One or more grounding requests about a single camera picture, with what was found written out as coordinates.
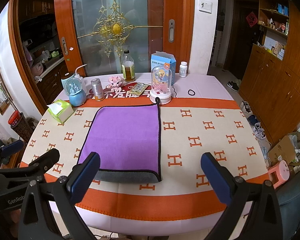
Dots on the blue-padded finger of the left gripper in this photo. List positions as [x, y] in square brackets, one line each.
[12, 148]

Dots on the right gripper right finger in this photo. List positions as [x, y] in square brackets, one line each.
[264, 218]

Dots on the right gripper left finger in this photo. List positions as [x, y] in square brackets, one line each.
[37, 220]

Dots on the purple and grey towel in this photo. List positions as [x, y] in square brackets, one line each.
[128, 141]

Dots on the red lidded jar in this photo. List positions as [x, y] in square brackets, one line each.
[14, 118]

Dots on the pink pig container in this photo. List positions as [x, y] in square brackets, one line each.
[279, 173]

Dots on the green tissue pack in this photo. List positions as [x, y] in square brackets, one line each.
[60, 110]

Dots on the orange H-pattern table blanket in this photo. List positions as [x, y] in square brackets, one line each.
[189, 128]

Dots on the cardboard box on floor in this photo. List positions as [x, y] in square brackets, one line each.
[287, 149]

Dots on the blue castle snow globe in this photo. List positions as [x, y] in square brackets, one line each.
[74, 88]

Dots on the silver aluminium can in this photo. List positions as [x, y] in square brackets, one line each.
[97, 89]

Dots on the black sneaker on floor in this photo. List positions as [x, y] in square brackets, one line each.
[232, 85]

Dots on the wooden cabinet with shelves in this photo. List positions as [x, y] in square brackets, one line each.
[271, 83]

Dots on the pink brick pig figure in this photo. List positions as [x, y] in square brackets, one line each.
[115, 82]

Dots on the red printed table mat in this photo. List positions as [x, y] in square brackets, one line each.
[124, 92]

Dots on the pink dome music box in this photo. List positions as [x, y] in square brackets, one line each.
[161, 85]

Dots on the white pill bottle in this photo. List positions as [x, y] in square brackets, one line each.
[183, 69]

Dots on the pill blister pack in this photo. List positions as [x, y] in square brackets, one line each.
[138, 89]

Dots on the glass bottle with amber liquid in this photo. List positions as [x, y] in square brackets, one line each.
[128, 68]

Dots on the blue duck eye-mask box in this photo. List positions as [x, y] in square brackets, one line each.
[163, 59]

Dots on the glass sliding door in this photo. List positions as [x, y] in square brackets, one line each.
[94, 34]

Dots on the white charger with cable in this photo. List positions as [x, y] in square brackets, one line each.
[77, 75]

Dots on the white wall switch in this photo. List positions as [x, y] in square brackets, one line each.
[205, 6]

